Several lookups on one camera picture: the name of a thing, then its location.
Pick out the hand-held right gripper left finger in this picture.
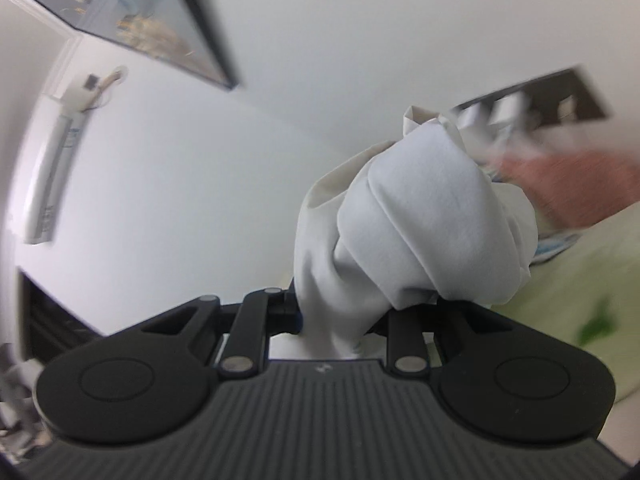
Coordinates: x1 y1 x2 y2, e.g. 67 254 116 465
140 280 304 378

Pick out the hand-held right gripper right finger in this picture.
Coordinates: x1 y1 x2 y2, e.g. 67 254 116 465
367 300 516 377

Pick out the white t-shirt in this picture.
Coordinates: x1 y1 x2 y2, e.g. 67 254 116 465
292 105 538 360

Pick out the blue striped cloth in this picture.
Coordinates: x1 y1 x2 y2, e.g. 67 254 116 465
530 232 581 266

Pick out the light green printed blanket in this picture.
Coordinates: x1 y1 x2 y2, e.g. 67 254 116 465
492 205 640 406

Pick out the pink cloth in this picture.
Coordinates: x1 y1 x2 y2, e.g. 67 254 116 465
492 150 640 231

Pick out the dark window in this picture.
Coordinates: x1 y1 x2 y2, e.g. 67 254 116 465
17 267 108 361

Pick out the white air conditioner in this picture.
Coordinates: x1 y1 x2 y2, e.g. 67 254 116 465
22 85 91 246

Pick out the dark wall shelf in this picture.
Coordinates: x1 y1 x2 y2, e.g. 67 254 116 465
452 65 613 133

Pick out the white air conditioner hose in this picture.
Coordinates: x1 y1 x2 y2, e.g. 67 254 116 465
82 65 128 111

